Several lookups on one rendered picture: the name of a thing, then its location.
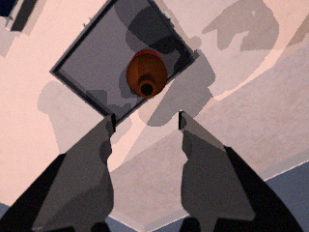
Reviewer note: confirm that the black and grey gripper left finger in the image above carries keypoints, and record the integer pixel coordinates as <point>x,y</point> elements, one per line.
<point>73,193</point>

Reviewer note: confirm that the grey metal rail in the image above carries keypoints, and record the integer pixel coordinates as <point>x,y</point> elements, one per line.
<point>22,9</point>

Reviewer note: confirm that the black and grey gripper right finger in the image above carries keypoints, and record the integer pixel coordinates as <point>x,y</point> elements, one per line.
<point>222,191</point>

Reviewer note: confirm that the brown bottle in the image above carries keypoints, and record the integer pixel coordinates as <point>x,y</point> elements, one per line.
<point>146,74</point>

